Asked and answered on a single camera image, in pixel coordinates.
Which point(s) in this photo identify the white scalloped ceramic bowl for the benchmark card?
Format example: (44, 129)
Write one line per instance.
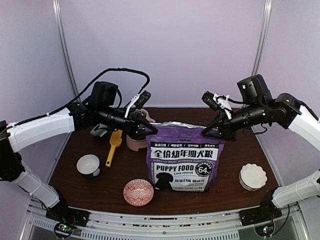
(252, 177)

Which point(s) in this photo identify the right aluminium frame post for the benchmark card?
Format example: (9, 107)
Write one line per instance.
(263, 35)

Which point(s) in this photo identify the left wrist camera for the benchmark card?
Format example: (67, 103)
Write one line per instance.
(138, 101)

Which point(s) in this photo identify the red patterned ceramic dish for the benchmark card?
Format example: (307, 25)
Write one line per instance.
(138, 192)

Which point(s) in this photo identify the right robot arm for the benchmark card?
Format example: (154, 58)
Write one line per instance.
(261, 108)

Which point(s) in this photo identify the aluminium frame post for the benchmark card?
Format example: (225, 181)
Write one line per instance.
(56, 4)
(263, 35)

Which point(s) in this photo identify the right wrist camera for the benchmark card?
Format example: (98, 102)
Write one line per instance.
(218, 102)

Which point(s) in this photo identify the purple puppy food bag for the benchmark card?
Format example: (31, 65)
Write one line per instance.
(181, 159)

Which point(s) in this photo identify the front aluminium rail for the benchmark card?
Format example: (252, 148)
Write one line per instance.
(206, 226)

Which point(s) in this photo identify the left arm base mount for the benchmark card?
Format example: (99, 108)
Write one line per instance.
(69, 224)

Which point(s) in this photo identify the black white ceramic bowl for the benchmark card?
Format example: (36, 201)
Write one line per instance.
(89, 166)

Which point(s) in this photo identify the left aluminium frame post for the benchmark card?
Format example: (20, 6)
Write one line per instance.
(56, 4)

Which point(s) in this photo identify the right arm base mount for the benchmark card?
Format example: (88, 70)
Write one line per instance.
(264, 218)

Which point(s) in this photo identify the yellow plastic scoop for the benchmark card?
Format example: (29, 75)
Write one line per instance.
(115, 142)

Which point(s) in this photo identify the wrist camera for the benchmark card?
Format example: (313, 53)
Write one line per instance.
(218, 102)
(138, 101)

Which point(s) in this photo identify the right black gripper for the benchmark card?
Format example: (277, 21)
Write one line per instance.
(222, 122)

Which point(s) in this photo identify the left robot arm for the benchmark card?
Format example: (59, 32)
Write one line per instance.
(75, 116)

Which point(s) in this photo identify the pink double pet feeder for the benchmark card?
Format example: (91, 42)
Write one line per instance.
(137, 144)

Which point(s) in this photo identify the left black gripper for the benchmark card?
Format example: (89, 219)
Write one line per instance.
(135, 120)

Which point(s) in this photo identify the light blue ceramic bowl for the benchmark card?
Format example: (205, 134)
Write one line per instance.
(99, 130)

